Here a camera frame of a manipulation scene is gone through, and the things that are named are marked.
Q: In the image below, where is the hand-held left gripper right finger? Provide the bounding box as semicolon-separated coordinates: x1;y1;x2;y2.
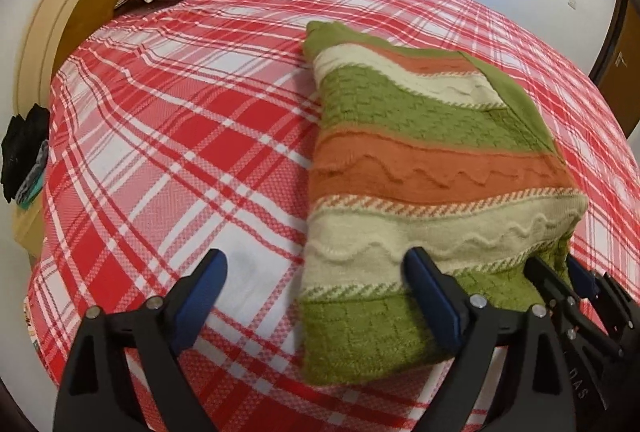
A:
404;247;576;432

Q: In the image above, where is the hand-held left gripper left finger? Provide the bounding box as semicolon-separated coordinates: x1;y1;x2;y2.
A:
52;248;228;432

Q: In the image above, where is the red plaid bed cover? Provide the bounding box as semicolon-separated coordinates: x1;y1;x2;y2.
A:
22;0;640;432

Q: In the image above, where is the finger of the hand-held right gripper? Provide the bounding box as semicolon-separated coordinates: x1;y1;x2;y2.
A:
566;256;636;328
524;256;601;348

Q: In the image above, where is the wooden nightstand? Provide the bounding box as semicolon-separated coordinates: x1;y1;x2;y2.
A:
12;197;46;263

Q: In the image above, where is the printed bed sheet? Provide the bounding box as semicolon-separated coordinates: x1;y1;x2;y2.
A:
22;294;43;353

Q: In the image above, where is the black cloth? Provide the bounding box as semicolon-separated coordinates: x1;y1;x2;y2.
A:
0;106;51;203

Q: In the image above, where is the green striped knit sweater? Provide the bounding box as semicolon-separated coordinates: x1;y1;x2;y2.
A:
299;20;588;388

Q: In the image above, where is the round wooden headboard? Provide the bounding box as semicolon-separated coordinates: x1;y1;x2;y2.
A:
12;0;321;117

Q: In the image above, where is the grey cloth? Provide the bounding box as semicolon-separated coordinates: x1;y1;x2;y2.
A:
15;139;51;207

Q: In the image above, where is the wooden door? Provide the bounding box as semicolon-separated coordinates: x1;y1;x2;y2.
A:
597;6;640;137

